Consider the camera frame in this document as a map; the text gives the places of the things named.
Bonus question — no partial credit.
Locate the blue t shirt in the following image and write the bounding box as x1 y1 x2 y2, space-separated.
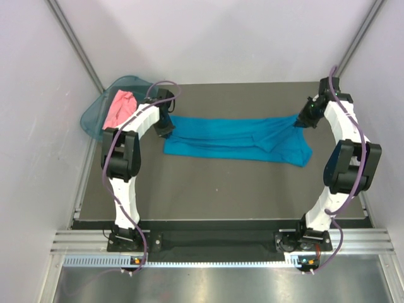
163 115 312 167

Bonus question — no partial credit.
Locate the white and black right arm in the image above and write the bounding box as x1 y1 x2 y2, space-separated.
294 95 382 250

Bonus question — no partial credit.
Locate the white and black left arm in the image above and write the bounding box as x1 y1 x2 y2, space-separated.
101 100 174 252

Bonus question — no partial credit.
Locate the pink t shirt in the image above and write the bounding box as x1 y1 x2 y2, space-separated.
102 90 137 130

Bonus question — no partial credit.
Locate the teal plastic bin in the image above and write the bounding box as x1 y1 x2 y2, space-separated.
80 75 152 141

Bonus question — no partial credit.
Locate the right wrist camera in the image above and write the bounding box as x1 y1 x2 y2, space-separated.
318 76 340 100

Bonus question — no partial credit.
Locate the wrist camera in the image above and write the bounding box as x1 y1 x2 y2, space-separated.
156 88 175 113
318 76 340 100

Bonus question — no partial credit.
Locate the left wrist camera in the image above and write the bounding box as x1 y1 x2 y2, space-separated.
156 88 175 113

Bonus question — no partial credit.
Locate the right aluminium frame post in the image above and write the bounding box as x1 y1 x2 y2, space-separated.
331 0 387 78

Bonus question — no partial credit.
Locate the aluminium frame post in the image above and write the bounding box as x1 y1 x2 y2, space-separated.
45 0 105 93
331 0 387 78

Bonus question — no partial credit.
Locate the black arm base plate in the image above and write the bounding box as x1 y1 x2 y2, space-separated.
106 220 332 263

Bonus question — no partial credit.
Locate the slotted grey cable duct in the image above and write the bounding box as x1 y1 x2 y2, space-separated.
63 255 315 268

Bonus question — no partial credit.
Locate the aluminium front rail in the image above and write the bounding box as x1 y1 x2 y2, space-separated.
50 229 395 254

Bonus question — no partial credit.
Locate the left aluminium frame post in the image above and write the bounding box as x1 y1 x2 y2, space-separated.
45 0 105 93

